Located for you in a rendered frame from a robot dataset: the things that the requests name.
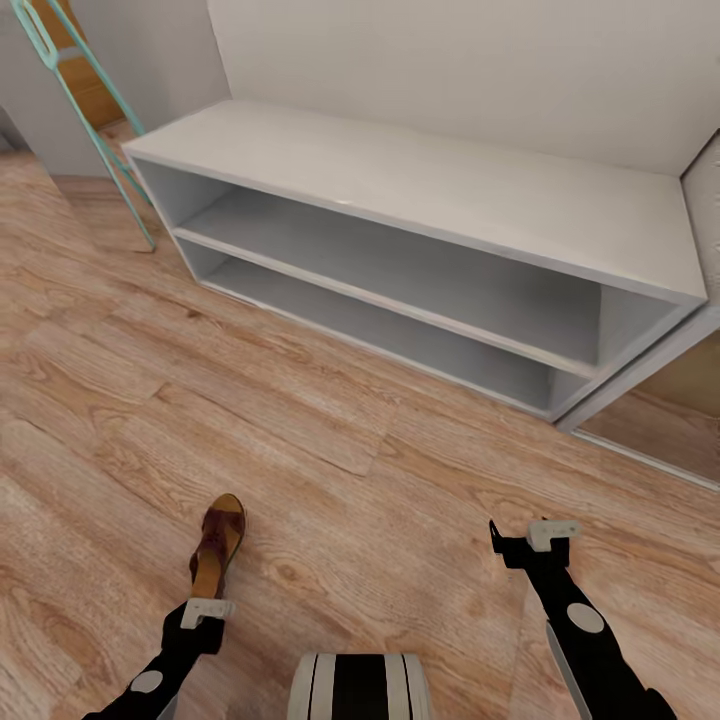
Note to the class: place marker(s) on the robot trunk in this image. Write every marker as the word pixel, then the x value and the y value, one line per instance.
pixel 359 687

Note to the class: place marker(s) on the sandal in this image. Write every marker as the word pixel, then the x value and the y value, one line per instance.
pixel 223 530

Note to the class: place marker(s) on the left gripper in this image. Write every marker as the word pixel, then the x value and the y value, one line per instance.
pixel 205 639

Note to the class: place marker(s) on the standing mirror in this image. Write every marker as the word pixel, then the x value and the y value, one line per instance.
pixel 38 101

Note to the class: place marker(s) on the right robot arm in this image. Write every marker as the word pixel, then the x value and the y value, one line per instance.
pixel 602 684

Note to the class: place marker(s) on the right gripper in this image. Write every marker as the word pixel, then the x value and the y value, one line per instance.
pixel 518 554

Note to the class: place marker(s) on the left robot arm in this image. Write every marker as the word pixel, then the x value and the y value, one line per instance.
pixel 195 628

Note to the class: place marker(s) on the door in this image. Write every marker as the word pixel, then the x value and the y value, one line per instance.
pixel 95 101

